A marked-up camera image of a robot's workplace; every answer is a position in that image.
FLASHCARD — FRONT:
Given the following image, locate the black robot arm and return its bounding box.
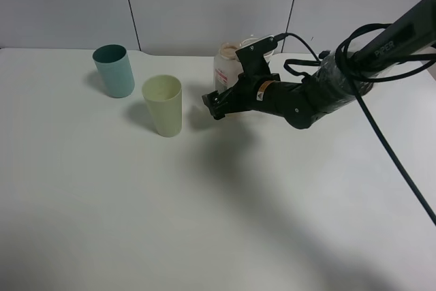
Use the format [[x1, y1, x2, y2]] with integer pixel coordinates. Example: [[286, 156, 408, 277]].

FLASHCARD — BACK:
[[202, 0, 435, 129]]

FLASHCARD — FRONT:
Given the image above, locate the teal plastic cup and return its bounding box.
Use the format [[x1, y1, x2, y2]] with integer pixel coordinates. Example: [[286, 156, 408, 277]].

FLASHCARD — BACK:
[[92, 44, 135, 98]]

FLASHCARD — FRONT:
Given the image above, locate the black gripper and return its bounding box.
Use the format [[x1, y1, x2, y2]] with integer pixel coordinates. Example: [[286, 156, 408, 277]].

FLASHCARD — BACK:
[[202, 76, 320, 129]]

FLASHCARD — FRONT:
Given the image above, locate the clear plastic drink bottle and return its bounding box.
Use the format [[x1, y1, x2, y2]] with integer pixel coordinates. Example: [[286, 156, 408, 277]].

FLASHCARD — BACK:
[[213, 42, 243, 93]]

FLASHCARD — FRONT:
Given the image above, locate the blue white paper cup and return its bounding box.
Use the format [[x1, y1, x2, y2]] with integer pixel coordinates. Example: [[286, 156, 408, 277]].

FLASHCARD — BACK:
[[239, 35, 274, 63]]

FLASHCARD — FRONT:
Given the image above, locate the black cable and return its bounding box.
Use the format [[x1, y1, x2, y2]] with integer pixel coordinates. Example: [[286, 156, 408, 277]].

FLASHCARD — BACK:
[[274, 23, 436, 227]]

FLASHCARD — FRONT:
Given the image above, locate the pale green plastic cup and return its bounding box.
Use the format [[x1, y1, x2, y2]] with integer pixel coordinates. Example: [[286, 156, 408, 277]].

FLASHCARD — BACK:
[[142, 75, 182, 138]]

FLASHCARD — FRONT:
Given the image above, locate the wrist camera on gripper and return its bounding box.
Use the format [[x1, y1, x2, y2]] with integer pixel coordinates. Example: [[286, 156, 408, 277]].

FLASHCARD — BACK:
[[236, 35, 278, 78]]

